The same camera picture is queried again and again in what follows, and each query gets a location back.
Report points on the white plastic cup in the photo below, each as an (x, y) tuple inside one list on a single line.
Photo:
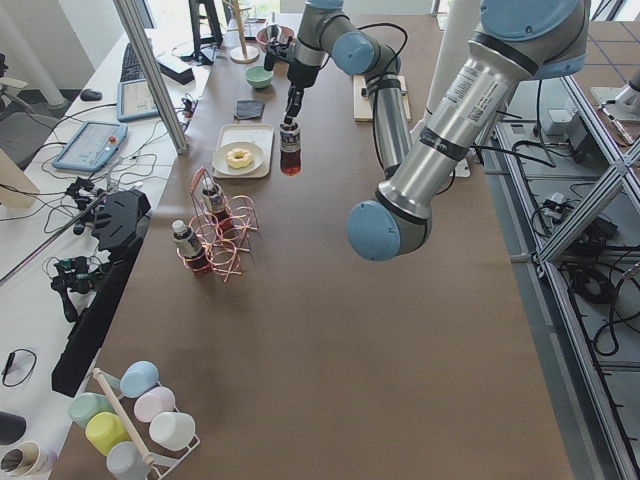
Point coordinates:
[(172, 430)]

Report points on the green plastic cup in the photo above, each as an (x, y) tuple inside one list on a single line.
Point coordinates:
[(87, 405)]

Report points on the pink plastic cup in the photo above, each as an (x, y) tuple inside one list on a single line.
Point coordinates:
[(158, 400)]

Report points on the grey plastic cup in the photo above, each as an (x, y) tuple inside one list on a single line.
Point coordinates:
[(124, 462)]

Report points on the blue plastic cup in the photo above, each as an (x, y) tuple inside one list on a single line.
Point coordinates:
[(140, 377)]

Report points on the mint green bowl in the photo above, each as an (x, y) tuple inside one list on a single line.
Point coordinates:
[(258, 77)]

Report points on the blue teach pendant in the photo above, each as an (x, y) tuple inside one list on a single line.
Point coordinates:
[(135, 101), (93, 145)]

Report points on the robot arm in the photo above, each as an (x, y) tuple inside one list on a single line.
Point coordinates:
[(325, 30), (514, 41)]

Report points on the aluminium frame post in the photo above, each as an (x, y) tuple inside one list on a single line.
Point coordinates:
[(132, 23)]

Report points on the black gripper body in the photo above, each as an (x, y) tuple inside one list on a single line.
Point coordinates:
[(300, 74)]

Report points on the wooden mug tree stand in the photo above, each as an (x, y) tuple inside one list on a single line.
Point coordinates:
[(243, 53)]

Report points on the yellow plastic cup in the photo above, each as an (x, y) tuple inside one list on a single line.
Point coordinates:
[(104, 431)]

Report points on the tea bottle white cap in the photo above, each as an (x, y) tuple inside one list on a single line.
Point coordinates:
[(290, 149)]

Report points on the white round plate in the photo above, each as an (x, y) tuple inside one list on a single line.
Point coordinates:
[(219, 163)]

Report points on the middle tea bottle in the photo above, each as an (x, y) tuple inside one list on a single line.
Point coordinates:
[(215, 203)]

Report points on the bamboo cutting board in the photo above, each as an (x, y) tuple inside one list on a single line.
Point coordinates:
[(362, 111)]

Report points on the pink bowl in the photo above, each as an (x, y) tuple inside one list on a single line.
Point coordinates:
[(285, 32)]

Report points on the cream rabbit tray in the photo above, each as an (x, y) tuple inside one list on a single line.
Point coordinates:
[(260, 134)]

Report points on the right tea bottle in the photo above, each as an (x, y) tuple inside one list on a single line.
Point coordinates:
[(190, 247)]

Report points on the black keyboard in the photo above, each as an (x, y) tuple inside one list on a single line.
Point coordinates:
[(131, 68)]

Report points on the grey folded cloth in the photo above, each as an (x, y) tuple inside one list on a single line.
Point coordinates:
[(249, 109)]

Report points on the glazed ring donut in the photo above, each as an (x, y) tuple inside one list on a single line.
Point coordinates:
[(239, 158)]

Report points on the black computer mouse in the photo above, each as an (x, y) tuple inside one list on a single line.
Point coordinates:
[(90, 95)]

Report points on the copper wire bottle rack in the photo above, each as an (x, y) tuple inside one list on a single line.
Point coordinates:
[(223, 251)]

